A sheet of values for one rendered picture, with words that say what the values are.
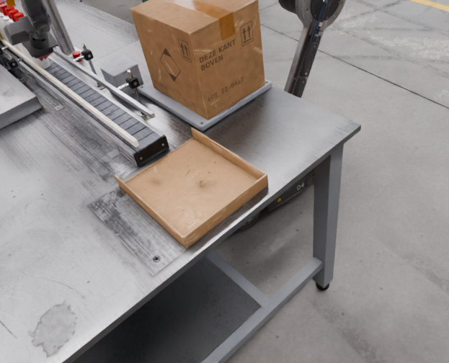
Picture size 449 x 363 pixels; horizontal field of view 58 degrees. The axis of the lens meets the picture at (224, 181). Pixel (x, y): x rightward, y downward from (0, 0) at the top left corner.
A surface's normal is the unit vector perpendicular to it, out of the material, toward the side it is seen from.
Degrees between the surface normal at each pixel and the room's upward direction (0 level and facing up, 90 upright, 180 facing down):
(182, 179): 0
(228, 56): 90
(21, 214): 0
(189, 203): 0
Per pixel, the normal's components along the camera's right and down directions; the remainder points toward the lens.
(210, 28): 0.64, 0.47
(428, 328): -0.15, -0.70
